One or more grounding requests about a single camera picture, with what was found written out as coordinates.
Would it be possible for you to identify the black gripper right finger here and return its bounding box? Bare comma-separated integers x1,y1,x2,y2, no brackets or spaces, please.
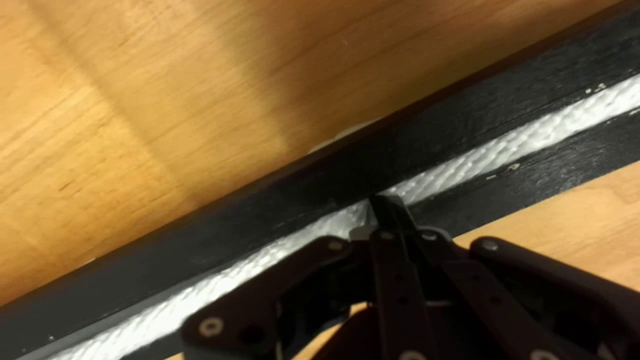
370,197,640,360

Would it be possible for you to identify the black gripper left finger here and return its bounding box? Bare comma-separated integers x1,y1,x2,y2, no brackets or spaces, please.
180,231,399,360

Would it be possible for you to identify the black grooved rail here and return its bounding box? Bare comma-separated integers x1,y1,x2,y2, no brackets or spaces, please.
0,2,640,360

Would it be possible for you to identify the white rope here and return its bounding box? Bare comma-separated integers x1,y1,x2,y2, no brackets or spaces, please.
45,73,640,360

